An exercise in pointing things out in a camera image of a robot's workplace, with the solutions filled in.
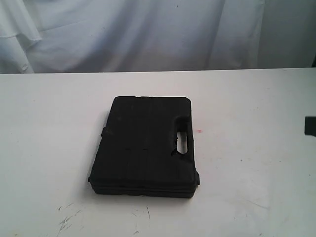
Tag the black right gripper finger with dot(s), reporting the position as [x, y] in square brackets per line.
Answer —
[310, 126]

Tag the black plastic tool case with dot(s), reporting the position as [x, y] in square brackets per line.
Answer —
[146, 149]

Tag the white backdrop cloth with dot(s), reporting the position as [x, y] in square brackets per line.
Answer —
[80, 36]

